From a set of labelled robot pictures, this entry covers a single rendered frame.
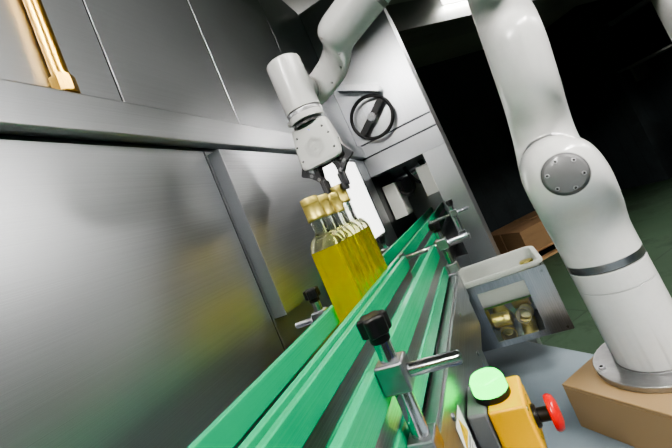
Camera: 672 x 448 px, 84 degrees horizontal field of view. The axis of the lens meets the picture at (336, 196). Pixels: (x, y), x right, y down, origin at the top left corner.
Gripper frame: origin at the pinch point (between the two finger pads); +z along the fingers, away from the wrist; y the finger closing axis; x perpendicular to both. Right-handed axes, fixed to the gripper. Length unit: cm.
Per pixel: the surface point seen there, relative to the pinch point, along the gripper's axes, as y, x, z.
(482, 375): 18.9, -32.4, 32.6
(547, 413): 24, -32, 39
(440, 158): 17, 95, -1
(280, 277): -12.1, -17.0, 13.4
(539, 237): 61, 390, 111
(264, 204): -12.1, -11.9, -1.5
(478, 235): 18, 95, 37
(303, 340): -3.2, -31.7, 22.1
